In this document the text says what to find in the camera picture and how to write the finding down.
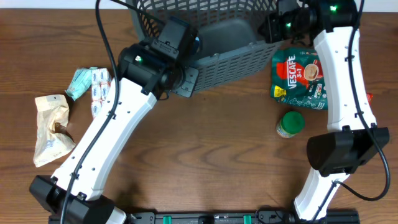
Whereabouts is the green Nescafe coffee bag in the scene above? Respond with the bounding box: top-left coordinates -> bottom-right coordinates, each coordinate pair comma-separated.
270,48 -> 328,110

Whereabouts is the Kleenex tissue multipack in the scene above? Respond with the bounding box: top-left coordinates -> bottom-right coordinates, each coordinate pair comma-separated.
91,68 -> 111,118

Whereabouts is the grey plastic basket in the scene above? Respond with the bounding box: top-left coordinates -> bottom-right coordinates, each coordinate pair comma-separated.
126,0 -> 280,97

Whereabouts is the teal wet wipes pack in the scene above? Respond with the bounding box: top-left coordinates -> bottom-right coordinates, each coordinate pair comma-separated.
65,67 -> 97,101

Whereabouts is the green lid jar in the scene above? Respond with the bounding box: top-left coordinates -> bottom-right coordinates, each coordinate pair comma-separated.
276,111 -> 305,139

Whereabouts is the red spaghetti pasta packet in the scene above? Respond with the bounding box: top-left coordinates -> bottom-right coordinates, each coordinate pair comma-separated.
366,93 -> 374,104

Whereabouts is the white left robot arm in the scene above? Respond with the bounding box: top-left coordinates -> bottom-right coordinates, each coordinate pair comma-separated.
30,17 -> 198,223

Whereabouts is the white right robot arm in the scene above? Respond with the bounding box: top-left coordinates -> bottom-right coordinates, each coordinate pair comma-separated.
258,1 -> 389,223

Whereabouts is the beige paper bag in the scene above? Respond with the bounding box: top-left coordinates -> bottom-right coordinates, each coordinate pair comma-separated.
33,95 -> 76,167

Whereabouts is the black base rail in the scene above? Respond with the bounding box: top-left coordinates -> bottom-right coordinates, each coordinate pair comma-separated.
48,210 -> 361,224

